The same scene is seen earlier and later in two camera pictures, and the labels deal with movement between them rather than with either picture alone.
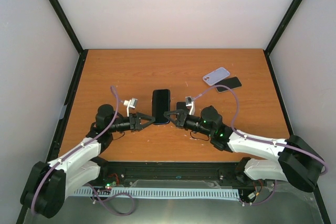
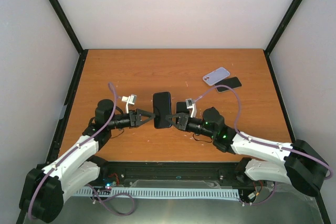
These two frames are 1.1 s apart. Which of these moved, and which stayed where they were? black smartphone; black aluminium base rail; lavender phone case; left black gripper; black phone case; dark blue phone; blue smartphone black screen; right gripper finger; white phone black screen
Moved: left black gripper; black phone case; dark blue phone
Stayed: blue smartphone black screen; right gripper finger; black aluminium base rail; white phone black screen; lavender phone case; black smartphone
